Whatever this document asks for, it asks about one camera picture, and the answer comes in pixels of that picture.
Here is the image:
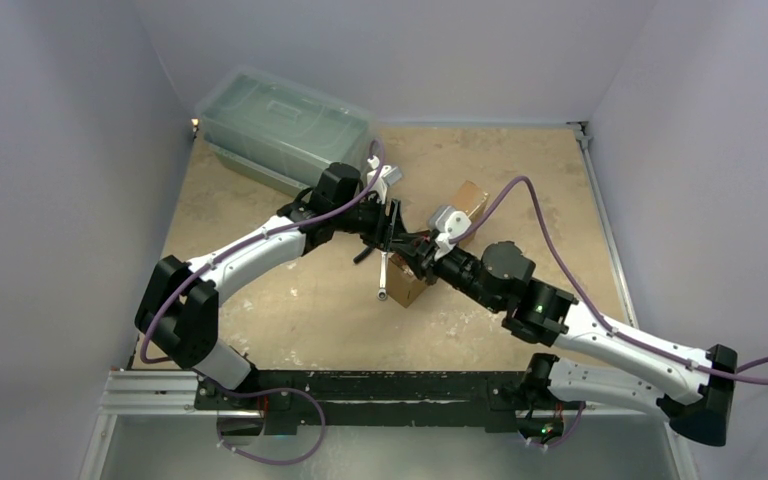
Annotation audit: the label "clear plastic storage bin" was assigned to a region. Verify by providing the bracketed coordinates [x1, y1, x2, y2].
[195, 67, 375, 196]

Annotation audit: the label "brown cardboard express box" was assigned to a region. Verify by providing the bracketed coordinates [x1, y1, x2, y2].
[386, 180, 490, 310]

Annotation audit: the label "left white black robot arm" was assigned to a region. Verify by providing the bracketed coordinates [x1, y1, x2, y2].
[135, 157, 402, 409]

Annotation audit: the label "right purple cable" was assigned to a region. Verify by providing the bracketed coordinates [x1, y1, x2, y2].
[456, 174, 768, 386]

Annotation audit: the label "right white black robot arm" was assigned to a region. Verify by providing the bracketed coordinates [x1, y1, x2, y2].
[391, 233, 737, 447]

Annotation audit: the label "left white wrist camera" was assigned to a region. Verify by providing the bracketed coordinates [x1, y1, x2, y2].
[366, 155, 403, 203]

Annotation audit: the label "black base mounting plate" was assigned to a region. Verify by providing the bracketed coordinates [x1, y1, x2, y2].
[195, 370, 579, 436]

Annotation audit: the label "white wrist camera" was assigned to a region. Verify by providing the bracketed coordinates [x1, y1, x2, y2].
[366, 155, 403, 203]
[428, 205, 472, 260]

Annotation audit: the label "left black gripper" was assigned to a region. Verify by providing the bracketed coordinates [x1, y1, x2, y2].
[333, 193, 403, 252]

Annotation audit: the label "blue handled pliers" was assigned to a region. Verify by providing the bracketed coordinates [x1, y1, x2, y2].
[352, 246, 376, 265]

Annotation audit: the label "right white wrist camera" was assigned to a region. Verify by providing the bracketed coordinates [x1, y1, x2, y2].
[428, 205, 472, 260]

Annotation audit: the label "silver ratchet wrench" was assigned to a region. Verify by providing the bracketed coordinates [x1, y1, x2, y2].
[377, 251, 389, 301]

